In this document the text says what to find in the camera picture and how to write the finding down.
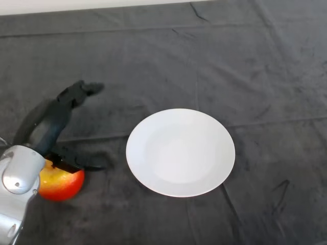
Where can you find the white round plate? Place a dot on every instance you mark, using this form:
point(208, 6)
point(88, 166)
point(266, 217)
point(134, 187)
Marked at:
point(180, 153)

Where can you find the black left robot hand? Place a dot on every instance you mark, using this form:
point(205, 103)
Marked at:
point(52, 127)

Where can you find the red yellow apple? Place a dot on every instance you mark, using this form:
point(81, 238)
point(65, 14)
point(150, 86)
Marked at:
point(64, 186)

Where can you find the black cloth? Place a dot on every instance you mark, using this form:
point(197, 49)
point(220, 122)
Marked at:
point(178, 58)

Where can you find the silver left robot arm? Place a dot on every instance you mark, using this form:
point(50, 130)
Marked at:
point(20, 166)

